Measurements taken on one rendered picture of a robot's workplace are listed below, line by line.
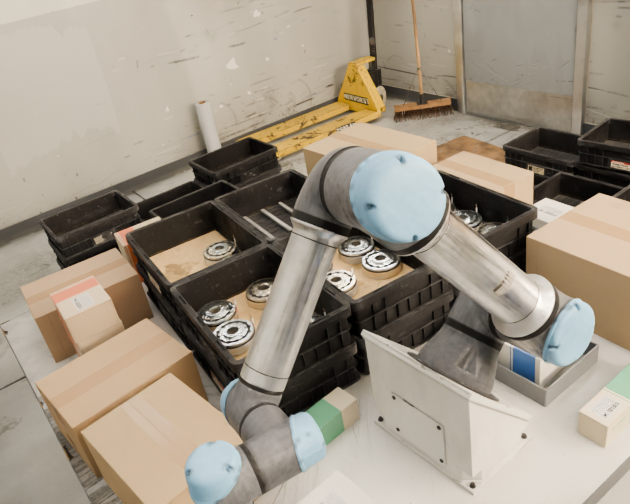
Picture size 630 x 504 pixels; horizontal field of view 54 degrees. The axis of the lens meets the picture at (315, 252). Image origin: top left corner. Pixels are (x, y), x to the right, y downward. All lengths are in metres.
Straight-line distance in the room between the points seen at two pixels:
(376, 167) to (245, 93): 4.36
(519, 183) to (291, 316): 1.23
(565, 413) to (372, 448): 0.42
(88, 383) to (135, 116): 3.42
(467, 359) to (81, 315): 0.96
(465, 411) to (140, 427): 0.65
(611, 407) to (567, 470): 0.16
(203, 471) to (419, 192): 0.46
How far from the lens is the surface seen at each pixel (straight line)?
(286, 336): 0.95
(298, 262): 0.93
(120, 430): 1.36
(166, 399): 1.38
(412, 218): 0.81
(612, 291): 1.56
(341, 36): 5.63
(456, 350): 1.16
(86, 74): 4.61
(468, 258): 0.92
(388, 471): 1.34
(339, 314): 1.36
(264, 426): 0.92
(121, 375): 1.49
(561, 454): 1.37
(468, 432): 1.18
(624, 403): 1.41
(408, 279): 1.45
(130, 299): 1.89
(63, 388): 1.54
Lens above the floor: 1.74
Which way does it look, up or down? 30 degrees down
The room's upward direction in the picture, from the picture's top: 11 degrees counter-clockwise
